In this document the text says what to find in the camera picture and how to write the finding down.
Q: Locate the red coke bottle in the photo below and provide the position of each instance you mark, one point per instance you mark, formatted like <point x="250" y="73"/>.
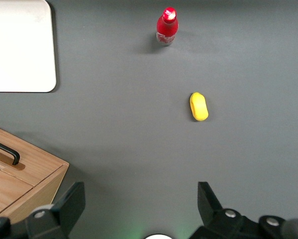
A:
<point x="167" y="27"/>

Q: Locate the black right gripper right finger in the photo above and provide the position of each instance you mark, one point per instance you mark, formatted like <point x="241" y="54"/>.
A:
<point x="211" y="206"/>

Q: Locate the beige rectangular tray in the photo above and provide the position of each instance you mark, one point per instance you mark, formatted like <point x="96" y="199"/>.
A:
<point x="19" y="47"/>

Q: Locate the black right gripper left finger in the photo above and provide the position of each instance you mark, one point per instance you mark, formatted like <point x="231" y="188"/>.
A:
<point x="69" y="206"/>

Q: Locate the yellow toy lemon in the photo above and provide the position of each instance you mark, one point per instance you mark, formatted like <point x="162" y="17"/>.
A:
<point x="199" y="106"/>

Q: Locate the wooden drawer front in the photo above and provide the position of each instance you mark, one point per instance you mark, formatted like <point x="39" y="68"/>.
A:
<point x="36" y="159"/>

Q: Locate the wooden drawer cabinet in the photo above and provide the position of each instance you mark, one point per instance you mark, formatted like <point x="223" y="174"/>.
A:
<point x="12" y="191"/>

